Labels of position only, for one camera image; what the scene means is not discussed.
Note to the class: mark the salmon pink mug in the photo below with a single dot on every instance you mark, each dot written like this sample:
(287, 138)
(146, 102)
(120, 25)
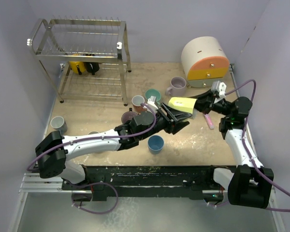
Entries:
(136, 102)

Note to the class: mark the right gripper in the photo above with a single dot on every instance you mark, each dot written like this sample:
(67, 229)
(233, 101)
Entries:
(203, 102)

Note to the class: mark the round drawer box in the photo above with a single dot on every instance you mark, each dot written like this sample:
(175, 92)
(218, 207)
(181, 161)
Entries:
(204, 61)

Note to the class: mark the metal dish rack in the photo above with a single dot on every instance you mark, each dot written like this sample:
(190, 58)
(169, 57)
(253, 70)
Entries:
(55, 42)

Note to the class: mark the teal cup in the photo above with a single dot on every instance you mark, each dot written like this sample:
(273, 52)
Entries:
(153, 92)

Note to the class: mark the purple mug black handle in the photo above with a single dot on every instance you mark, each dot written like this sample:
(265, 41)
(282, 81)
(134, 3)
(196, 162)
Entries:
(129, 115)

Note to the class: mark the lime green mug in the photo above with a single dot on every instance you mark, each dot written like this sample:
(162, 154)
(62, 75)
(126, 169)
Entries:
(183, 104)

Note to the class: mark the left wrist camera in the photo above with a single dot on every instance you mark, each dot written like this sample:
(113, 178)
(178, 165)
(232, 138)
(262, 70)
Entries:
(152, 104)

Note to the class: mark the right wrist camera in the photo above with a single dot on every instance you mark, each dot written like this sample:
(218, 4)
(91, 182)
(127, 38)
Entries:
(218, 89)

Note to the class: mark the black mug white interior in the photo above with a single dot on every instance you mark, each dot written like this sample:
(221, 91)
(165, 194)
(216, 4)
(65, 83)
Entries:
(91, 67)

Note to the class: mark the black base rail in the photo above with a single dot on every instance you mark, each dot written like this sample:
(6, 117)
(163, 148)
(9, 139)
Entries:
(192, 182)

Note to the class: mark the grey speckled mug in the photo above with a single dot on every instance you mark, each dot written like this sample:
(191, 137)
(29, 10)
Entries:
(93, 132)

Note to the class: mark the pink tube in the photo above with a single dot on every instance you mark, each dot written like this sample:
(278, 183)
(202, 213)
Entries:
(209, 121)

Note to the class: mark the small grey cup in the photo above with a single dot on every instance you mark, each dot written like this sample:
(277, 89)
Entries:
(58, 123)

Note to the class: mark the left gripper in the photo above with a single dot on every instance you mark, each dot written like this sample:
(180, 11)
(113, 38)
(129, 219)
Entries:
(170, 125)

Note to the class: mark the aluminium frame rail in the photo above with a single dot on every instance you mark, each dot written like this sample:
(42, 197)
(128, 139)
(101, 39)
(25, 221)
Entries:
(32, 183)

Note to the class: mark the lilac mug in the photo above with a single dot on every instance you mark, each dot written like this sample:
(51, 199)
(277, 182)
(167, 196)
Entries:
(177, 87)

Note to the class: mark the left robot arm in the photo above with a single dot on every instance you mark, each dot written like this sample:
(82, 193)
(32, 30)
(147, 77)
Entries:
(56, 151)

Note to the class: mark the blue cup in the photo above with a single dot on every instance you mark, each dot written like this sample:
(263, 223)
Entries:
(155, 144)

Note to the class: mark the yellow mug black handle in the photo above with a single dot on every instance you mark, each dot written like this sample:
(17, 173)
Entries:
(78, 67)

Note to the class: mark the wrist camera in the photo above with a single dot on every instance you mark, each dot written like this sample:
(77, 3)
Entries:
(218, 89)
(152, 104)

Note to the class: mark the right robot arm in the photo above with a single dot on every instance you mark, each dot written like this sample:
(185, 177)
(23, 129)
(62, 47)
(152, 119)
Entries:
(249, 185)

